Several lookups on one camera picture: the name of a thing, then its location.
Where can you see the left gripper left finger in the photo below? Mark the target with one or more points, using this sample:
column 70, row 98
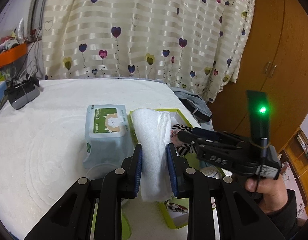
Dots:
column 132, row 175

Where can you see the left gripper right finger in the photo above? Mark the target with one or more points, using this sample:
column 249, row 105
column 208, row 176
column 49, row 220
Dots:
column 180, row 182

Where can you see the white towel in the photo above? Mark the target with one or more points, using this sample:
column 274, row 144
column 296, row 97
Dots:
column 153, row 132

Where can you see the white blue-striped sock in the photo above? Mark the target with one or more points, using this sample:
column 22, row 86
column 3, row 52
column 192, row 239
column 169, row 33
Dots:
column 211, row 172

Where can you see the right forearm dark sleeve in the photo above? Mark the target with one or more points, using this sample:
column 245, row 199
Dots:
column 286, row 218

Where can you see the right hand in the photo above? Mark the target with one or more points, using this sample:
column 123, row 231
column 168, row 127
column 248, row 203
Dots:
column 275, row 195

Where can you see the clear jar dark contents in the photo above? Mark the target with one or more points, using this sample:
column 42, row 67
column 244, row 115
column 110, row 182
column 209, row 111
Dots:
column 100, row 171

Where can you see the wet wipes pack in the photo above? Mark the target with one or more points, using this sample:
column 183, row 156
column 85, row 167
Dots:
column 108, row 136

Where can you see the green cardboard box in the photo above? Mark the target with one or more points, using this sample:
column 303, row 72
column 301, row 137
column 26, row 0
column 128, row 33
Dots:
column 175, row 211

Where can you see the grey clothes pile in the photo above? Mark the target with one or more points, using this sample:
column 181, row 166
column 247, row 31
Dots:
column 194, row 103

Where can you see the green jar lid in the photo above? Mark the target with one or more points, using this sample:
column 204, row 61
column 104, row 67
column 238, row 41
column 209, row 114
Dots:
column 125, row 226

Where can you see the wooden wardrobe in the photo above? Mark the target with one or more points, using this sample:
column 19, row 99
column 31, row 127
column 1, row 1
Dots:
column 274, row 61

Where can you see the heart pattern curtain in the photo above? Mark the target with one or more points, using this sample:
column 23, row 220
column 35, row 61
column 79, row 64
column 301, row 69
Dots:
column 196, row 45

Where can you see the grey black VR headset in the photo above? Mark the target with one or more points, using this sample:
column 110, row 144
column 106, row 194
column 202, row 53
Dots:
column 21, row 94

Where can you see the orange tray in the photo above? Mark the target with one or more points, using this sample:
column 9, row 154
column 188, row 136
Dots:
column 12, row 54

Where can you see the black camera box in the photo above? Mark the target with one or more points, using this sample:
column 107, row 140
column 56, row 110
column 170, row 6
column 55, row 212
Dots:
column 259, row 116

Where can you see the window frame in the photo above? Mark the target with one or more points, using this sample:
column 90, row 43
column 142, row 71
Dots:
column 35, row 20

